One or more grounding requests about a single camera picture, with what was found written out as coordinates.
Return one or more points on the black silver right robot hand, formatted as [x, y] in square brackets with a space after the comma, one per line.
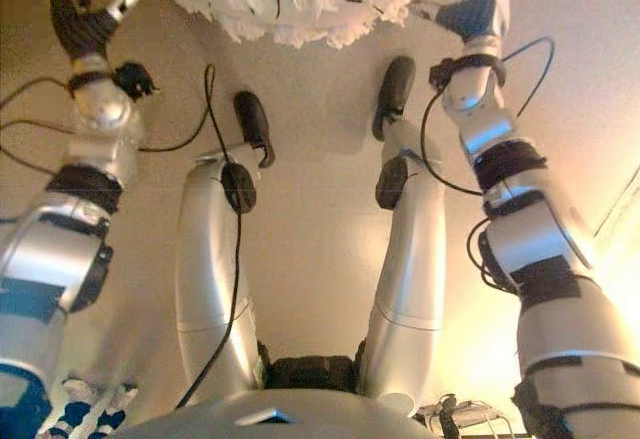
[475, 9]

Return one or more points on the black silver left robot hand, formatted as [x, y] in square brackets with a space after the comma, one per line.
[80, 29]

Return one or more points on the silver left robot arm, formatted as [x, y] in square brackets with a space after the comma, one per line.
[100, 124]

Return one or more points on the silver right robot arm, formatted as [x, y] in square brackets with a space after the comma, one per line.
[525, 239]

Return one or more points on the black right robot foot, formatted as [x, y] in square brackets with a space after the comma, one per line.
[397, 84]

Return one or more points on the black robot foot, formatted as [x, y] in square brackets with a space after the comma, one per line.
[250, 119]
[397, 84]

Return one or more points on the black left robot foot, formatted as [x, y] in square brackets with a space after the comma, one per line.
[250, 119]

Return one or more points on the silver right robot leg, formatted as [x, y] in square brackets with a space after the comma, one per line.
[410, 259]

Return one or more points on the silver robot leg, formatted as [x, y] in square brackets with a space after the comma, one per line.
[410, 259]
[205, 259]

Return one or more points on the silver left robot leg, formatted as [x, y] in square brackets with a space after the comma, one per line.
[205, 259]

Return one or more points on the blue white patterned cloth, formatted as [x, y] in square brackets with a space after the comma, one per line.
[80, 409]

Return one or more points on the grey robot torso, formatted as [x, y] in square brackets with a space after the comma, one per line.
[280, 409]

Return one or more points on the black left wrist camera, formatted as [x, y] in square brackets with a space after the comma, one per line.
[132, 79]

